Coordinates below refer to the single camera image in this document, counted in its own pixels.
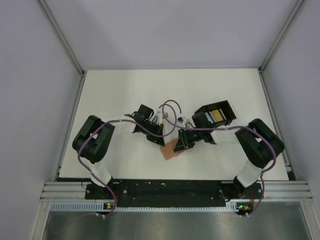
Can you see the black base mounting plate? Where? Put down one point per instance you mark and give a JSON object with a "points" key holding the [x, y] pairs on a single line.
{"points": [[160, 193]]}

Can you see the aluminium front rail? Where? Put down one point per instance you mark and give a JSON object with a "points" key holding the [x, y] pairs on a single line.
{"points": [[274, 191]]}

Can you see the aluminium frame post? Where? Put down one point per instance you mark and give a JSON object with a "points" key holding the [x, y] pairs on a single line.
{"points": [[297, 8], [60, 36]]}

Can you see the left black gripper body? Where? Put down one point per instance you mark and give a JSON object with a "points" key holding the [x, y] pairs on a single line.
{"points": [[154, 127]]}

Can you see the left aluminium frame post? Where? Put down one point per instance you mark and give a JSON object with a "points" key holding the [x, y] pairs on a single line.
{"points": [[60, 36]]}

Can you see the black plastic card box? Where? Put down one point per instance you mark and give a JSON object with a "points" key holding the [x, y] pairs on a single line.
{"points": [[225, 108]]}

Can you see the right aluminium frame post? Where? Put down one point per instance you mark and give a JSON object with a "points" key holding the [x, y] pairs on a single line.
{"points": [[297, 8]]}

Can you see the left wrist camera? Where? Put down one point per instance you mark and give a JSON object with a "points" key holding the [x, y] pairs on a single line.
{"points": [[163, 115]]}

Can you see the shiny metal sheet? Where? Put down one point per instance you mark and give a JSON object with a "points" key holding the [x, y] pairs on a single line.
{"points": [[271, 221]]}

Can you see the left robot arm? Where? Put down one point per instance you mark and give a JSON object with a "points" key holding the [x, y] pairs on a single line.
{"points": [[94, 137]]}

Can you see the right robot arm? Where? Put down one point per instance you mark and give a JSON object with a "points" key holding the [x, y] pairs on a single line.
{"points": [[259, 143]]}

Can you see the brown leather card holder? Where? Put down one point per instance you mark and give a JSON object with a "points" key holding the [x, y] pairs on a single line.
{"points": [[168, 149]]}

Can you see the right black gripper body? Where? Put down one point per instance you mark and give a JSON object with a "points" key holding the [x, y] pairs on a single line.
{"points": [[191, 136]]}

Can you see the gold credit card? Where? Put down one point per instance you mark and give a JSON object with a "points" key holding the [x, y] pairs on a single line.
{"points": [[218, 115]]}

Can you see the grey slotted cable duct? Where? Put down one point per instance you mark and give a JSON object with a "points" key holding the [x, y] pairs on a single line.
{"points": [[68, 206]]}

